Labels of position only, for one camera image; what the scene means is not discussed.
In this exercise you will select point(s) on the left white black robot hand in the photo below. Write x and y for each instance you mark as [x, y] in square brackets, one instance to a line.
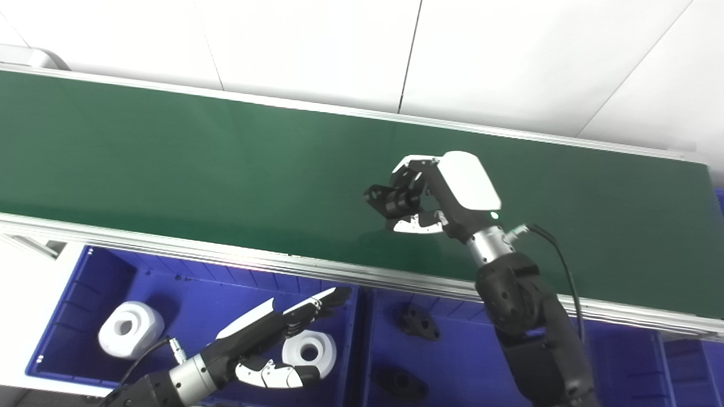
[249, 342]

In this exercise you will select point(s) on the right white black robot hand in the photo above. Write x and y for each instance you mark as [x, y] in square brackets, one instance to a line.
[466, 186]

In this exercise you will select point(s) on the black flange part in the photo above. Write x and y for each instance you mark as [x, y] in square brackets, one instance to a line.
[418, 323]
[384, 198]
[401, 384]

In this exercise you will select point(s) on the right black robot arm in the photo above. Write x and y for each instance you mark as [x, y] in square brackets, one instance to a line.
[520, 305]

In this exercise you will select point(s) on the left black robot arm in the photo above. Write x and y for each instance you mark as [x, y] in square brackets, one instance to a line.
[169, 387]

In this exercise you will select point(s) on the blue bin holding white parts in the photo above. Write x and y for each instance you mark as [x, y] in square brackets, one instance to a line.
[198, 299]

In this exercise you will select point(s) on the white cylinder part right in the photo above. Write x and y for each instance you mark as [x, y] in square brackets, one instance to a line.
[325, 350]

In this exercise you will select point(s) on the white cylinder part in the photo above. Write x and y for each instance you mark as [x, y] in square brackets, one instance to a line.
[325, 350]
[147, 322]

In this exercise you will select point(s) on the white cylinder part left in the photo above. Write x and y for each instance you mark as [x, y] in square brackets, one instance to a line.
[147, 322]

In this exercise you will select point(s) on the green conveyor belt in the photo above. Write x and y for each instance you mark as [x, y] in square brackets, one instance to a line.
[169, 246]
[226, 158]

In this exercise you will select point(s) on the blue bin holding black parts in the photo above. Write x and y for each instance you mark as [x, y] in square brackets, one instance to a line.
[452, 362]

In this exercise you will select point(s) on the empty blue bin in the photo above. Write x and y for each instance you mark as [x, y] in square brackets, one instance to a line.
[696, 373]

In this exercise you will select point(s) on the white conveyor motor housing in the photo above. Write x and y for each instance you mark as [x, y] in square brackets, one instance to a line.
[28, 56]

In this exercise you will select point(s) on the aluminium support bracket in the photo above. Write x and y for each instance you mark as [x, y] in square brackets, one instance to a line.
[34, 244]

